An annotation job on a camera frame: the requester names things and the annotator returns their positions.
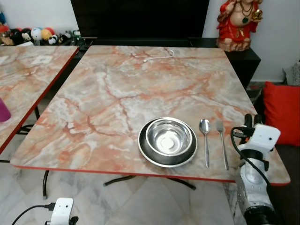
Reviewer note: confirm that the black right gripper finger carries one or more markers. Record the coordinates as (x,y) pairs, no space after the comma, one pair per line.
(248,120)
(258,120)

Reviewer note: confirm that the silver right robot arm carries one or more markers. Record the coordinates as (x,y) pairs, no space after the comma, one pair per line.
(253,187)

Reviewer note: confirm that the steel fork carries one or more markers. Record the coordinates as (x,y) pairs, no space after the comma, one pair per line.
(222,140)

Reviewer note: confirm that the red cushion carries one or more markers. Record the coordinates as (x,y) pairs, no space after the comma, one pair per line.
(283,112)

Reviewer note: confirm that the steel spoon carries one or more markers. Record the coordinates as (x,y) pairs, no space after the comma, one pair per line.
(205,126)

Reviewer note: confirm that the grey patterned cloth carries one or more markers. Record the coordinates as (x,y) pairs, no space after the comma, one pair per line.
(293,74)

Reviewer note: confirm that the dark brown sofa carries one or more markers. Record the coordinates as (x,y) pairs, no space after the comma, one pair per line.
(288,187)

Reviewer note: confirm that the stainless steel bowl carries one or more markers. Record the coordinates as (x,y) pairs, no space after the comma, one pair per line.
(169,137)

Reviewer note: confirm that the red seated figure statue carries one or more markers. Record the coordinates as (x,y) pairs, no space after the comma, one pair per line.
(236,23)

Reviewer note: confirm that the dark round steel plate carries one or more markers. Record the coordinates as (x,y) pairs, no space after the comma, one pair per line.
(149,156)

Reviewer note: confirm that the pink cup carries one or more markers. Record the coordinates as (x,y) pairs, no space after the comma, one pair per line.
(3,111)

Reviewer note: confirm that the large black television screen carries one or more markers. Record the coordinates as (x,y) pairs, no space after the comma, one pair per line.
(140,18)

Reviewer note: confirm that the black white small toy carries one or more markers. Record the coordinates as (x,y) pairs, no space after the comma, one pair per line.
(53,40)

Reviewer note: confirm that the green black toy figure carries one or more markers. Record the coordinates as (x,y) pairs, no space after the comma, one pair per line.
(77,38)

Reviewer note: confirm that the yellow orange round toy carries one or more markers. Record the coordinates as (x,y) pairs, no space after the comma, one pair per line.
(47,33)

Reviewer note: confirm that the white blue round toy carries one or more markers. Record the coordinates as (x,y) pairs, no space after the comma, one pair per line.
(36,33)

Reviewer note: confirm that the black plush toy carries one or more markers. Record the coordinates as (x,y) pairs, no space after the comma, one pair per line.
(17,36)

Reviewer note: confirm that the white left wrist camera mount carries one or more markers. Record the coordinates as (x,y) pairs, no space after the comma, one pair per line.
(62,211)

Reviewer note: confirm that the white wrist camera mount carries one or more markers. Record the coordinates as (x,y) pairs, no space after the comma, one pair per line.
(263,138)
(62,211)

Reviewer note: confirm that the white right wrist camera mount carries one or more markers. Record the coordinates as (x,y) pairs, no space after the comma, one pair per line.
(263,138)

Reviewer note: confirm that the black metal table frame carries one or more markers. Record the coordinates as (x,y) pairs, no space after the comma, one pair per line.
(37,112)
(45,185)

